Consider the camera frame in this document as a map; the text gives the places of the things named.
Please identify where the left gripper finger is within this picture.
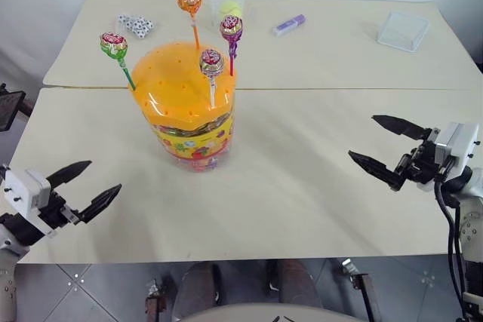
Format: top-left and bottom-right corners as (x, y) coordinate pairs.
(47, 160), (93, 190)
(78, 183), (123, 225)

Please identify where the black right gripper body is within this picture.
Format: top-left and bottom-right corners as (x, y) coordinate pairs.
(392, 129), (456, 192)

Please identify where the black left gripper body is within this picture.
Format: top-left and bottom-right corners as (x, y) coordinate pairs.
(38, 189), (82, 231)

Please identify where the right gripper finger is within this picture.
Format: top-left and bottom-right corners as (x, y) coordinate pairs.
(348, 150), (401, 189)
(371, 115), (432, 142)

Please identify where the orange-lidded lollipop jar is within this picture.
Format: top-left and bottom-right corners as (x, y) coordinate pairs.
(131, 40), (238, 174)

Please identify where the green-wrapped lollipop, green stick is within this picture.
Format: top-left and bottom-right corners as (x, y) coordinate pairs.
(99, 32), (137, 91)

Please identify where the pink-wrapped lollipop, white stick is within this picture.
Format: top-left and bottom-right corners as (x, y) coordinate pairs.
(198, 49), (226, 106)

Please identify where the purple-wrapped lollipop, pink stick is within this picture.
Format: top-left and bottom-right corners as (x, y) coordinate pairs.
(220, 14), (244, 76)

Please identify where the black tablet screen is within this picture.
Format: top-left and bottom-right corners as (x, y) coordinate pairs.
(0, 84), (33, 133)

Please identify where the clear plastic box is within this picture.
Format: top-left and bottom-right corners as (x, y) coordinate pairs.
(376, 11), (431, 53)

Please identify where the purple and white highlighter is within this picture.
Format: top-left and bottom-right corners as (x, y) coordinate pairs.
(272, 14), (306, 38)

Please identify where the white curved robot torso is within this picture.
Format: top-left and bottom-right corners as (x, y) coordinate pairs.
(180, 302), (364, 322)

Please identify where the yellow tennis ball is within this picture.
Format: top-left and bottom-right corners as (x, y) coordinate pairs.
(218, 0), (243, 21)

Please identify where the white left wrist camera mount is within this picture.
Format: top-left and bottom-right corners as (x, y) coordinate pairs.
(0, 165), (57, 239)

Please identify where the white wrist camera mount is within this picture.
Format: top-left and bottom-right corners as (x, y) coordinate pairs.
(429, 122), (481, 182)
(0, 165), (57, 239)

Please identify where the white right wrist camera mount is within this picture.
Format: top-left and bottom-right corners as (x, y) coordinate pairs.
(429, 122), (481, 182)

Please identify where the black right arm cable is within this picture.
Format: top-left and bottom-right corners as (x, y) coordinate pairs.
(432, 170), (471, 319)

